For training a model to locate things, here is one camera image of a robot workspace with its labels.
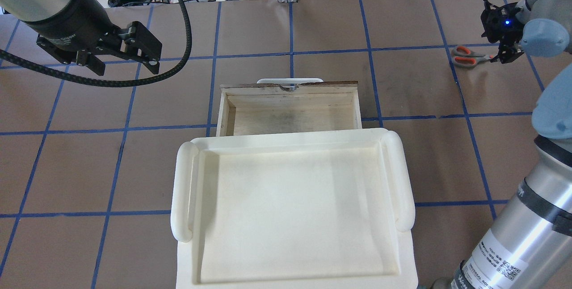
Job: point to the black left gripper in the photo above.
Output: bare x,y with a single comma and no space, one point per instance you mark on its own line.
67,18

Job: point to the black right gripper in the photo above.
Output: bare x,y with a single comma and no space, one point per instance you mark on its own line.
509,30

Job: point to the grey orange scissors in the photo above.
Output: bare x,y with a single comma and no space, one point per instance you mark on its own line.
464,57

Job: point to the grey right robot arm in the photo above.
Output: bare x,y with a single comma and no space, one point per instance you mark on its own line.
530,240

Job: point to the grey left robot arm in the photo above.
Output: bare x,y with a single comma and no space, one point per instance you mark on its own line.
31,11

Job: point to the light wooden drawer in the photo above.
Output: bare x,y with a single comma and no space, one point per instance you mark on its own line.
254,109

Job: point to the white plastic tray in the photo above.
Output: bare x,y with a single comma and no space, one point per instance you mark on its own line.
314,210

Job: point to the white drawer handle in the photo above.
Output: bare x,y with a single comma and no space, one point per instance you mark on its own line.
289,81

